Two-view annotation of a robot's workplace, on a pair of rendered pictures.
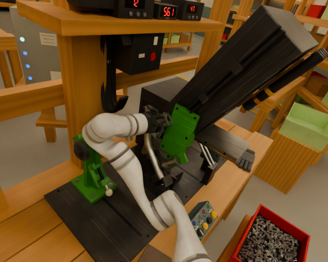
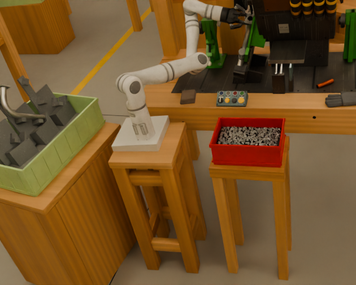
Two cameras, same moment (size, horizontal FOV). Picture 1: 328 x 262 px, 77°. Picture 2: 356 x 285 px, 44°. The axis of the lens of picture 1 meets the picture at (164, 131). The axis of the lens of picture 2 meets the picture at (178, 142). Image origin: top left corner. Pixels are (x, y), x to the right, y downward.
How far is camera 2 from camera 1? 209 cm
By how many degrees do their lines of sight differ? 64
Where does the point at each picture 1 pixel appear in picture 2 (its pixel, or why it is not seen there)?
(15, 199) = (182, 54)
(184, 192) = (251, 88)
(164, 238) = (207, 95)
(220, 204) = (260, 104)
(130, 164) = (189, 27)
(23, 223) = not seen: hidden behind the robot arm
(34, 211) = not seen: hidden behind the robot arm
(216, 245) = (346, 243)
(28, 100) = not seen: outside the picture
